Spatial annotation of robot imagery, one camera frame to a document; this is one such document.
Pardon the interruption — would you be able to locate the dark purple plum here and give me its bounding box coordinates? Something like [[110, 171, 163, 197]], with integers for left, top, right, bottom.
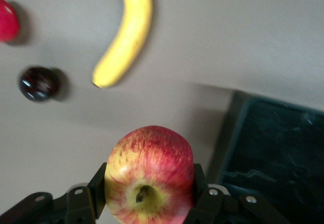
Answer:
[[18, 66, 60, 102]]

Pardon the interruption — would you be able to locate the black rectangular plastic box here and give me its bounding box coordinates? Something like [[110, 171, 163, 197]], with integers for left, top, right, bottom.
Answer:
[[215, 90, 324, 224]]

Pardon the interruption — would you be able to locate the red yellow striped apple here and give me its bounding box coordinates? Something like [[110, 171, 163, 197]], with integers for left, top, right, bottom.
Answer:
[[104, 125, 195, 224]]

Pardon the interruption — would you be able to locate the plain red round fruit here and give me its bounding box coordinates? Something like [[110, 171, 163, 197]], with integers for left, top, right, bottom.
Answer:
[[0, 0, 20, 44]]

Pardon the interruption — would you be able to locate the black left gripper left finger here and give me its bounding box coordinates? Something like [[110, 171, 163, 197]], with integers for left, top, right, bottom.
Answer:
[[0, 162, 107, 224]]

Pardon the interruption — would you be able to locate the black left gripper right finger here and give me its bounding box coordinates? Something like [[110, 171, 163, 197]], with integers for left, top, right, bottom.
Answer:
[[184, 163, 292, 224]]

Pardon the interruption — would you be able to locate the yellow banana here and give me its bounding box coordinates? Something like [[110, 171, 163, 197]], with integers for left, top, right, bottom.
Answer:
[[91, 0, 153, 89]]

